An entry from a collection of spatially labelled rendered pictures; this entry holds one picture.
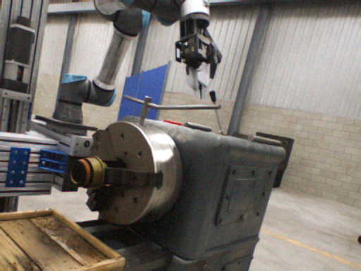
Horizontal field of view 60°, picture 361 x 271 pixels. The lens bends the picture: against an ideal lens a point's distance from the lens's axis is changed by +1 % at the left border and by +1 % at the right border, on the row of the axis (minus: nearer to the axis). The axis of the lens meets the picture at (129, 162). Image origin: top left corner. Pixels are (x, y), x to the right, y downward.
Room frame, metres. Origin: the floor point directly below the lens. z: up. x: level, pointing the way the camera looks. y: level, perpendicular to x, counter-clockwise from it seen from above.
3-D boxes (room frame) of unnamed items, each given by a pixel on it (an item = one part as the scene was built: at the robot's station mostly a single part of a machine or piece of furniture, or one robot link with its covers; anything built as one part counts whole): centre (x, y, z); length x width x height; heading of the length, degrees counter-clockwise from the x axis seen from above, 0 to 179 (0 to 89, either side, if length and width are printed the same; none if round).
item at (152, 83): (7.93, 0.15, 1.18); 4.12 x 0.80 x 2.35; 14
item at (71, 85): (1.53, 0.34, 1.33); 0.13 x 0.12 x 0.14; 114
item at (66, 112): (1.53, 0.34, 1.21); 0.15 x 0.15 x 0.10
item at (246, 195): (1.25, -0.27, 1.06); 0.59 x 0.48 x 0.39; 135
